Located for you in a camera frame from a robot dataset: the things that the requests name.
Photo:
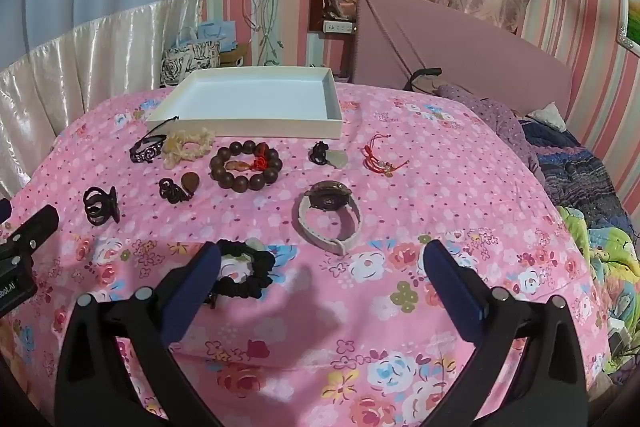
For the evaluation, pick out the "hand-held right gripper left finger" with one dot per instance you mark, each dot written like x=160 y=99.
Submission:
x=189 y=289

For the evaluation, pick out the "dark blue quilted blanket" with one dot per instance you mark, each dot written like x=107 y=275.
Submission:
x=575 y=177

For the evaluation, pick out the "framed wall picture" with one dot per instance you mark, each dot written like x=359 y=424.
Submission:
x=631 y=12

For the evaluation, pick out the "black scrunchie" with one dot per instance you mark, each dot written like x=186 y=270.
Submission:
x=255 y=272

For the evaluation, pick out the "green cartoon blanket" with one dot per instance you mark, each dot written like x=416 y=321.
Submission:
x=600 y=247

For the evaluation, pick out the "cream satin cloth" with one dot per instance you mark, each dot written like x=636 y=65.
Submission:
x=75 y=72

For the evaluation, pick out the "white shallow cardboard box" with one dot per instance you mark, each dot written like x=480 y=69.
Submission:
x=250 y=97

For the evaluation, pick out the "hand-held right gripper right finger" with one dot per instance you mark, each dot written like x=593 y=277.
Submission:
x=456 y=289

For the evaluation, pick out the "pink headboard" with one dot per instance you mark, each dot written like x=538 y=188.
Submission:
x=475 y=52

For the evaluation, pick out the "purple dotted cloth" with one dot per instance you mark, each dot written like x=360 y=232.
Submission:
x=490 y=117

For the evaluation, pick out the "black white floral bag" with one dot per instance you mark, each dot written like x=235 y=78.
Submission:
x=185 y=63

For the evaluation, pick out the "wooden nightstand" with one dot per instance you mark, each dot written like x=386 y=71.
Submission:
x=234 y=55

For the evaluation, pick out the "pink floral blanket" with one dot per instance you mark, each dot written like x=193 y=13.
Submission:
x=400 y=192

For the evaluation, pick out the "white pillow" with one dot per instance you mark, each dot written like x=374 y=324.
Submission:
x=550 y=114

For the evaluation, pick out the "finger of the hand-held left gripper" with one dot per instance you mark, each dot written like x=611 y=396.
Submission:
x=35 y=229

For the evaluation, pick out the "light blue paper bag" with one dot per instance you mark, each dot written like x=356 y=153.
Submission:
x=217 y=32

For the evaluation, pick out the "white power strip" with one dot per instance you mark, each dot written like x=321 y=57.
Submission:
x=338 y=26

